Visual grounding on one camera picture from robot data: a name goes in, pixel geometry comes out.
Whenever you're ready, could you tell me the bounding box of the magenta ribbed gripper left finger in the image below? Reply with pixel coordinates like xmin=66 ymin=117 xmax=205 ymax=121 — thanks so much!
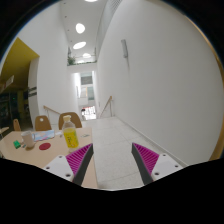
xmin=43 ymin=142 xmax=95 ymax=187

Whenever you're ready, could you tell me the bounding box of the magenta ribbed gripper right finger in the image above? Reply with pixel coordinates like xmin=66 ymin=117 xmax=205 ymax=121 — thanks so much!
xmin=131 ymin=142 xmax=184 ymax=186

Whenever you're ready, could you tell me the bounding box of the clear bottle with yellow label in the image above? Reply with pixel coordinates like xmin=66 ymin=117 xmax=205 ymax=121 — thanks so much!
xmin=62 ymin=115 xmax=79 ymax=152

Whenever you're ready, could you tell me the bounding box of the round red coaster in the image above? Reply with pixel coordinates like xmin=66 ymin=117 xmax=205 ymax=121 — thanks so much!
xmin=39 ymin=143 xmax=51 ymax=150

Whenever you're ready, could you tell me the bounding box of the light blue paper sheet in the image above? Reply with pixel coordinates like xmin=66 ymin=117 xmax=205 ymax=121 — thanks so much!
xmin=34 ymin=130 xmax=55 ymax=141

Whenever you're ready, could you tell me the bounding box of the wooden chair right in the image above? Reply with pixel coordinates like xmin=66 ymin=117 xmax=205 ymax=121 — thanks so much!
xmin=58 ymin=112 xmax=82 ymax=129

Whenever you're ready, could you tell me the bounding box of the wooden chair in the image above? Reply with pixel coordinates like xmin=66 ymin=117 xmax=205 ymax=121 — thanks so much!
xmin=35 ymin=115 xmax=51 ymax=131
xmin=13 ymin=119 xmax=21 ymax=131
xmin=58 ymin=112 xmax=82 ymax=129

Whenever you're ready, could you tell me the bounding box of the wooden chair middle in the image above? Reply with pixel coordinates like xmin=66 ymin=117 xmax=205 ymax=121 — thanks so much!
xmin=35 ymin=115 xmax=51 ymax=131

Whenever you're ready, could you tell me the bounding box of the white mug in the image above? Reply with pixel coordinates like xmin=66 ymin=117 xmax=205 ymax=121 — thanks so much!
xmin=21 ymin=131 xmax=35 ymax=148

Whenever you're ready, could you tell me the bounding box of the wooden handrail left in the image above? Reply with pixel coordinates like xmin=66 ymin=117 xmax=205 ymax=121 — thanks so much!
xmin=43 ymin=105 xmax=60 ymax=115

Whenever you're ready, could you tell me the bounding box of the small green object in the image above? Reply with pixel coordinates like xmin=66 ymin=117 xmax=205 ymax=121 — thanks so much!
xmin=13 ymin=140 xmax=21 ymax=149

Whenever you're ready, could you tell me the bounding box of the wooden chair left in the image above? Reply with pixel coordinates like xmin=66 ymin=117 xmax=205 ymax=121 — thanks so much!
xmin=13 ymin=119 xmax=21 ymax=131

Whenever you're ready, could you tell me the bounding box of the wooden stair handrail right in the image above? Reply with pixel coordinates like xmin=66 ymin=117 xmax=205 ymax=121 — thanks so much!
xmin=99 ymin=96 xmax=112 ymax=118

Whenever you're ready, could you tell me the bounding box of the green balcony plant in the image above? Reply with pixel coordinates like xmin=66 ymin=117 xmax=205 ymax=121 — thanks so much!
xmin=67 ymin=56 xmax=76 ymax=66

